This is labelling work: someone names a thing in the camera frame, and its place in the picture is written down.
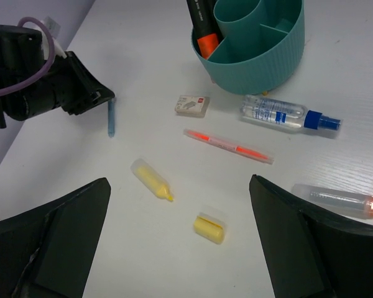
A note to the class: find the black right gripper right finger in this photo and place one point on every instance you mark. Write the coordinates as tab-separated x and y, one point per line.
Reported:
310	251

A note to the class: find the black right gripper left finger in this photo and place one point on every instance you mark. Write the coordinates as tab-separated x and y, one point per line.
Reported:
48	251

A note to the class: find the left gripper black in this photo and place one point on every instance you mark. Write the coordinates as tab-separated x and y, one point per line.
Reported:
68	85

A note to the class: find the thin blue pen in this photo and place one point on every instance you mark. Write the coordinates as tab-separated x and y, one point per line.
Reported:
111	118

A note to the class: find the black orange highlighter marker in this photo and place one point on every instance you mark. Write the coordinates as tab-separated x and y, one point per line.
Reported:
207	36

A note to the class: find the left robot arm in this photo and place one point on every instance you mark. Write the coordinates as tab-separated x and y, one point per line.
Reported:
21	56

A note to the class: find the orange highlighter piece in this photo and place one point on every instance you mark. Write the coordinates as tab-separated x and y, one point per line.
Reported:
341	202

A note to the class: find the yellow highlighter cap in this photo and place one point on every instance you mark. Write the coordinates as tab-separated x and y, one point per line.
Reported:
211	223

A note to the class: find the white eraser in sleeve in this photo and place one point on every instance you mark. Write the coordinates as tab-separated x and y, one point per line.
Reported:
192	106

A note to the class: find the yellow highlighter body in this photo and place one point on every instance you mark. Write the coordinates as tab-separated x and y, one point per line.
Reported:
150	178

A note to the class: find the clear spray bottle blue cap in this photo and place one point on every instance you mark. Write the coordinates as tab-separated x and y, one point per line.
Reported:
286	116

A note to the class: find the teal round compartment organizer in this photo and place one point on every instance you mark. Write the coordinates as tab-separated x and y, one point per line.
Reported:
262	45

